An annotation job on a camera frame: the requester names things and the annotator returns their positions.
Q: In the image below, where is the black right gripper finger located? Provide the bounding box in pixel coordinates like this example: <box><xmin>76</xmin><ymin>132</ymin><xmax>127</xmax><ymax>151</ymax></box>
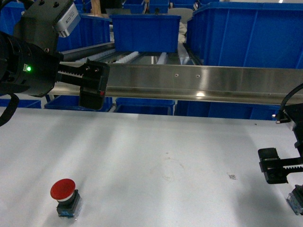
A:
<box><xmin>258</xmin><ymin>148</ymin><xmax>303</xmax><ymax>184</ymax></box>

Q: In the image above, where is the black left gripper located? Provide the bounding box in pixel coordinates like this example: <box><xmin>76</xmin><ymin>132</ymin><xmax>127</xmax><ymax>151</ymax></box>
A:
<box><xmin>9</xmin><ymin>43</ymin><xmax>110</xmax><ymax>110</ymax></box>

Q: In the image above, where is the red mushroom push button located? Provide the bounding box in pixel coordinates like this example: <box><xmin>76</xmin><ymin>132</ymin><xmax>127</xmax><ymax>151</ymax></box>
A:
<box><xmin>50</xmin><ymin>178</ymin><xmax>82</xmax><ymax>219</ymax></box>

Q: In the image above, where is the blue bin under shelf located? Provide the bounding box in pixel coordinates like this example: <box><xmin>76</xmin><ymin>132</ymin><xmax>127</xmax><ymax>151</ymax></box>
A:
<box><xmin>115</xmin><ymin>97</ymin><xmax>175</xmax><ymax>115</ymax></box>

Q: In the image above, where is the white roller track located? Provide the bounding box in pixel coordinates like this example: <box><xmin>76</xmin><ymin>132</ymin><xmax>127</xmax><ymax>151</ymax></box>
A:
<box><xmin>89</xmin><ymin>51</ymin><xmax>168</xmax><ymax>65</ymax></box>

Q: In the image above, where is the large blue bin left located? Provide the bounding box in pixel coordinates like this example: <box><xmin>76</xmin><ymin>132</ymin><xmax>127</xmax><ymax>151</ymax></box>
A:
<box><xmin>0</xmin><ymin>0</ymin><xmax>110</xmax><ymax>52</ymax></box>

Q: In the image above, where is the large blue bin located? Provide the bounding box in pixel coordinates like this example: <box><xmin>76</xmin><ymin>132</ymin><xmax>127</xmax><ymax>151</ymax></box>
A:
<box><xmin>192</xmin><ymin>2</ymin><xmax>303</xmax><ymax>69</ymax></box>
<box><xmin>0</xmin><ymin>0</ymin><xmax>110</xmax><ymax>52</ymax></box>

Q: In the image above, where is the small blue bin centre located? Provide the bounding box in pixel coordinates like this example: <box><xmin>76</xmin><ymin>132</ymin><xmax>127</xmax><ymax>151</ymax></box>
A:
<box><xmin>110</xmin><ymin>14</ymin><xmax>181</xmax><ymax>53</ymax></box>

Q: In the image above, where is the large blue bin right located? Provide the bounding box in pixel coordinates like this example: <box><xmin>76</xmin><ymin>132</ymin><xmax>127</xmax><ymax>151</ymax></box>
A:
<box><xmin>192</xmin><ymin>2</ymin><xmax>303</xmax><ymax>69</ymax></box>

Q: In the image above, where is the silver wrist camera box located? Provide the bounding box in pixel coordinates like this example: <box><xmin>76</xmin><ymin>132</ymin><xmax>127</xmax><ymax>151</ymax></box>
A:
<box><xmin>54</xmin><ymin>3</ymin><xmax>80</xmax><ymax>38</ymax></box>

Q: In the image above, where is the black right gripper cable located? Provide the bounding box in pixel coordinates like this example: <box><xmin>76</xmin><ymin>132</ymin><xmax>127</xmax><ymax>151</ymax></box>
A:
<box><xmin>272</xmin><ymin>83</ymin><xmax>303</xmax><ymax>124</ymax></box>

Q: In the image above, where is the stainless steel shelf rail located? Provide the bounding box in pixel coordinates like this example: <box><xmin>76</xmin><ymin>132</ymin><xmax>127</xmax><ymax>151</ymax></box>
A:
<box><xmin>47</xmin><ymin>61</ymin><xmax>303</xmax><ymax>107</ymax></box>

